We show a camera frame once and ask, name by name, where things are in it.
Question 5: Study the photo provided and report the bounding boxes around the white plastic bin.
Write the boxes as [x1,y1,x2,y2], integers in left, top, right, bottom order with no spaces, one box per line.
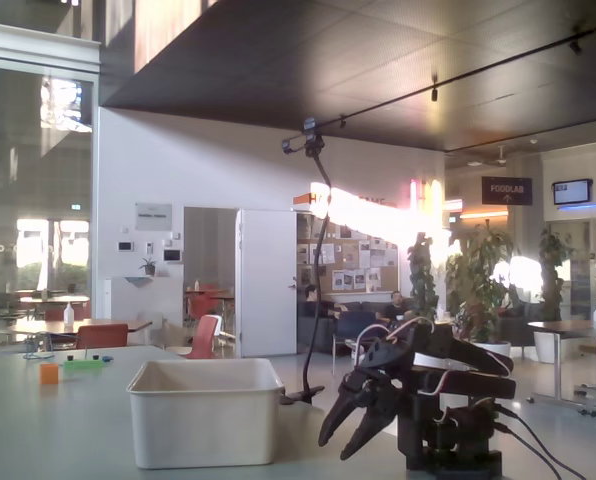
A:
[125,357,285,470]

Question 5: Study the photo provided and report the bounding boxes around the green flat block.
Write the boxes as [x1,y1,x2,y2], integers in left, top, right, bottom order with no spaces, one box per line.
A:
[62,354,104,372]

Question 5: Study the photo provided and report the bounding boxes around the dark blue armchair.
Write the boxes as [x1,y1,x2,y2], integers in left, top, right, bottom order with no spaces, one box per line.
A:
[332,312,379,376]

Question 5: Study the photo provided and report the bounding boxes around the seated person black shirt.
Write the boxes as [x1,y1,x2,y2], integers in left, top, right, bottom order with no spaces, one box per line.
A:
[297,284,348,322]
[376,291,415,324]

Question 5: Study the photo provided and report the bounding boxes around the tall green indoor plant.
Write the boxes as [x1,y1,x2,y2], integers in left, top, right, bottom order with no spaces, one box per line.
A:
[536,227,578,322]
[446,219,518,346]
[407,232,440,321]

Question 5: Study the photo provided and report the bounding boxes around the cork notice board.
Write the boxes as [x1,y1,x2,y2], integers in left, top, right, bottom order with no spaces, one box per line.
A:
[296,239,399,294]

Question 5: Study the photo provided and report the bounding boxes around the white door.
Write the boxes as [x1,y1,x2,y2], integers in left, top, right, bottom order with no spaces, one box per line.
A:
[237,208,298,357]

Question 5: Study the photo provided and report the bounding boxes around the red chair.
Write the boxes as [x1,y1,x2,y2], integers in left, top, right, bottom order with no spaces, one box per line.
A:
[185,314,220,360]
[76,323,129,350]

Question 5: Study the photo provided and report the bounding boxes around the white round planter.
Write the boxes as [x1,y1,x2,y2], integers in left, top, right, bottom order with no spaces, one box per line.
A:
[533,330,559,365]

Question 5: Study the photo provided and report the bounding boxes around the round table metal legs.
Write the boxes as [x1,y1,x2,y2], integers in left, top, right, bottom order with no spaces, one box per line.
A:
[526,319,596,417]

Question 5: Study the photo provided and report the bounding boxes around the black Foodlab sign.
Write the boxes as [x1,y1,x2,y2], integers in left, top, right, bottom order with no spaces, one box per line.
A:
[481,176,533,206]

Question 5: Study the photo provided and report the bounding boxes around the black webcam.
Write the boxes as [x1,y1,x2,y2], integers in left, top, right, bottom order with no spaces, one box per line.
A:
[281,117,326,157]

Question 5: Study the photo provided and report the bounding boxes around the wooden cafe table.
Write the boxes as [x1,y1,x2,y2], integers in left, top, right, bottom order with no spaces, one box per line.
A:
[7,318,153,335]

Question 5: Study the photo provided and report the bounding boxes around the black gooseneck clamp mount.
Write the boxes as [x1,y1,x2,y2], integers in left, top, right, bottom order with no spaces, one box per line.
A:
[277,144,335,406]

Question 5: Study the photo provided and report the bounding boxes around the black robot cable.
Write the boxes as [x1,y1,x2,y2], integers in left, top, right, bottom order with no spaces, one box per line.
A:
[494,403,588,480]

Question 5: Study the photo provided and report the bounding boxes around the wall monitor screen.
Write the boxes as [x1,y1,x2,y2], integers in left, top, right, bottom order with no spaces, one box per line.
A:
[551,178,593,206]

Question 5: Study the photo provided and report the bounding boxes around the grey wall plaque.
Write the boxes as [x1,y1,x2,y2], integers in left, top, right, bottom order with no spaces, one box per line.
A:
[135,202,173,231]

